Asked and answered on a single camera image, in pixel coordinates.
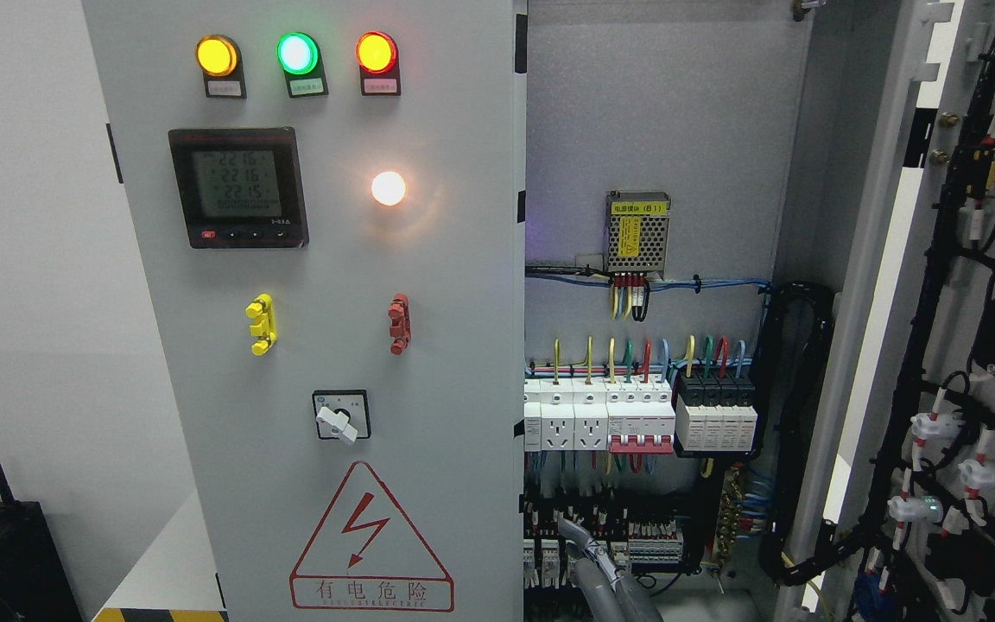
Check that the grey cabinet door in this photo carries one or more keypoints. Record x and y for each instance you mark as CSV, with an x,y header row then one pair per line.
x,y
450,119
896,520

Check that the red handle circuit breaker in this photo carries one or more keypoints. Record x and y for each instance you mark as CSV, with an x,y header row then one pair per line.
x,y
641,418

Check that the metal mesh power supply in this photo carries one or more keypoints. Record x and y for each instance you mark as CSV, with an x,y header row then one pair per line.
x,y
638,232

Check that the grey robot hand second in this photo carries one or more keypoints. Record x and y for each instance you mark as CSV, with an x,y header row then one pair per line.
x,y
611,594

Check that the yellow terminal post block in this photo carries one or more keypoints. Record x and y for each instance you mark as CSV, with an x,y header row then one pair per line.
x,y
263,324

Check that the brass ground terminal bar right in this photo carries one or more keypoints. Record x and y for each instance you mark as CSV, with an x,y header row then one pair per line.
x,y
729,514

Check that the white glowing indicator lamp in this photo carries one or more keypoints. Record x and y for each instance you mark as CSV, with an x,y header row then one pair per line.
x,y
388,188

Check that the lower relay terminal row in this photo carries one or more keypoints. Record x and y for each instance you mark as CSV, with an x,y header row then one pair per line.
x,y
636,539

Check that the yellow indicator lamp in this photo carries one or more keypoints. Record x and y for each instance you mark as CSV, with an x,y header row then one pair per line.
x,y
217,55

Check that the red terminal post block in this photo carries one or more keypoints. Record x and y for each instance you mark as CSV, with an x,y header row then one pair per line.
x,y
400,324

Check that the white rotary selector switch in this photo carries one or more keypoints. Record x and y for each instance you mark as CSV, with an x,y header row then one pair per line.
x,y
342,415

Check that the green indicator lamp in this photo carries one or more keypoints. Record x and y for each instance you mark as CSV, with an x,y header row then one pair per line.
x,y
298,53

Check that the black box on left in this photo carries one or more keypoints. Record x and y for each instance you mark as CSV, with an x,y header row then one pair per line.
x,y
33,583

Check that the red indicator lamp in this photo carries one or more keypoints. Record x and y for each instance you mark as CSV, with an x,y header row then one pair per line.
x,y
376,52

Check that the black white surge protector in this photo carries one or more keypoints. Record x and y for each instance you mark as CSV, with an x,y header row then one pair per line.
x,y
714,414

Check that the red electric hazard warning sticker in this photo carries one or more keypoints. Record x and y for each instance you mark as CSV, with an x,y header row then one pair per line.
x,y
366,554

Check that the black digital power meter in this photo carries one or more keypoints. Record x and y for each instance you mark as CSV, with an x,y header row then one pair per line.
x,y
240,188

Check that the white socket breaker row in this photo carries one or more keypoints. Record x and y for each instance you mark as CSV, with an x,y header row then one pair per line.
x,y
564,415

